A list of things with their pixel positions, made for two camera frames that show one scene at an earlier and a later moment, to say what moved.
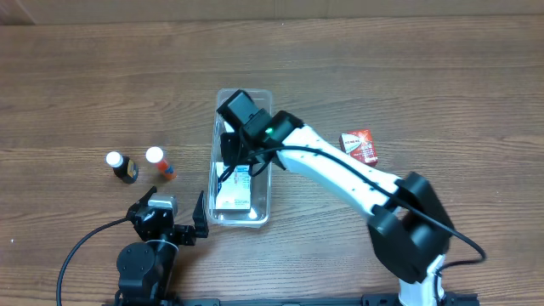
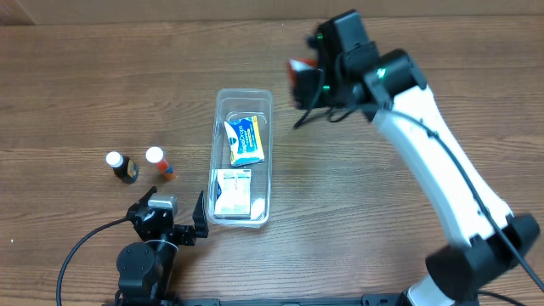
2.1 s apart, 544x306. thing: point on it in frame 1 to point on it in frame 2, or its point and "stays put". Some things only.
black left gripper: [171, 229] stays put
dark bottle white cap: [123, 167] stays put
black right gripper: [229, 150] to [303, 87]
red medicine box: [359, 144] to [298, 65]
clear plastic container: [239, 195] stays put
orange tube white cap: [155, 155] stays put
